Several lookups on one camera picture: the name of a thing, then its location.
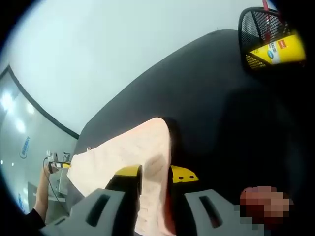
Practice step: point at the black table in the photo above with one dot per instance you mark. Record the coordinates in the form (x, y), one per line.
(209, 110)

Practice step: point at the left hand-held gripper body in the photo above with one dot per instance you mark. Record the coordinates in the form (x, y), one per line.
(52, 156)

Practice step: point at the black mesh pen holder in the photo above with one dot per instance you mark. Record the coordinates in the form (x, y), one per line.
(256, 27)

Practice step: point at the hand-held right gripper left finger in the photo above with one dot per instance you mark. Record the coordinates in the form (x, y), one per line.
(81, 211)

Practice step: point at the pink towel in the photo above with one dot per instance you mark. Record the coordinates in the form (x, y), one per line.
(118, 157)

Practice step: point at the yellow box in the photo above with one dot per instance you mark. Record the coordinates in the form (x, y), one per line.
(285, 50)

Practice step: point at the small dark object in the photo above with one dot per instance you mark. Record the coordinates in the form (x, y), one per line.
(66, 157)

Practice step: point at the red pen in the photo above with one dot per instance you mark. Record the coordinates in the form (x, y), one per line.
(266, 5)

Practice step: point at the black partition frame strip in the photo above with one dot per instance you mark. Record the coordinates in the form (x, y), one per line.
(41, 108)

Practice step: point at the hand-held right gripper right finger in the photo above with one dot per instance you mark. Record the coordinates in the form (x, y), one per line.
(197, 214)

